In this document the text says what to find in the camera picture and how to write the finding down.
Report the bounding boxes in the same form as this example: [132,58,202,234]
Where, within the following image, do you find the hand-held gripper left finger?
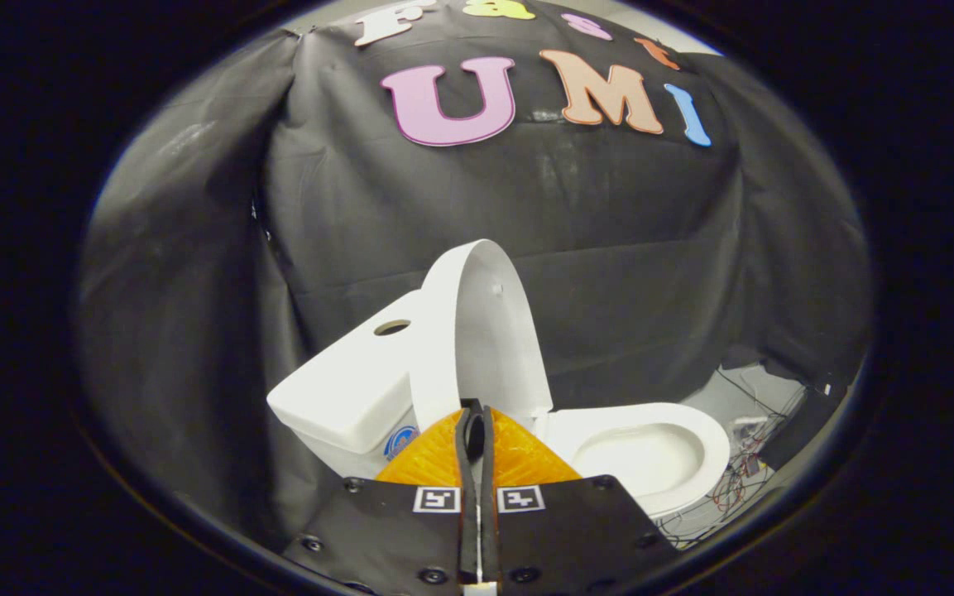
[282,400,482,596]

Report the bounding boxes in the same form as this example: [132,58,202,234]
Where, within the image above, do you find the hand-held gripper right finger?
[481,404,680,595]

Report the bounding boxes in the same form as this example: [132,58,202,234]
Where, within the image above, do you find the white toilet lid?
[408,239,555,433]

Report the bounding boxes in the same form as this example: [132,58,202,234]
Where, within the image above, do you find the white ceramic toilet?
[267,290,731,524]

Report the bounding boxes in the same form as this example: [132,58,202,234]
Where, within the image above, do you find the white toilet tank cover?
[267,290,438,454]

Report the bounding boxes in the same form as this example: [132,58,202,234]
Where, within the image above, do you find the black backdrop cloth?
[75,0,873,554]

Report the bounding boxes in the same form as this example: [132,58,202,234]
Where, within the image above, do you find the tangle of cables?
[659,368,813,549]

